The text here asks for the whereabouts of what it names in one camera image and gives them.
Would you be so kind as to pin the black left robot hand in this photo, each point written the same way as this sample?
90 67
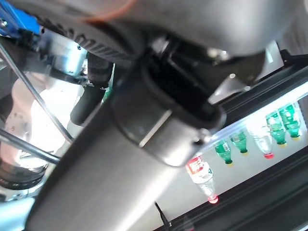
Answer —
108 168

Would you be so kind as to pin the green soda bottle yellow cap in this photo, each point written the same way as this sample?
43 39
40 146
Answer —
108 93

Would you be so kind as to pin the water bottle red label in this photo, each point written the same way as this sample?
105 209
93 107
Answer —
262 142

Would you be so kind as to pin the black shelf board clear rail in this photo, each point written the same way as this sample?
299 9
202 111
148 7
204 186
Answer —
276 96

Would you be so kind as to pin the black shelf board dark edge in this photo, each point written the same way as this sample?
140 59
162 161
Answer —
252 204

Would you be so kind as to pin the green plastic bottle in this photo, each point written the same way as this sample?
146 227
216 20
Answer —
239 142
223 151
291 120
276 130

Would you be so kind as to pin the clear water bottles red label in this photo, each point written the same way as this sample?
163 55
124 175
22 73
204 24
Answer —
201 170

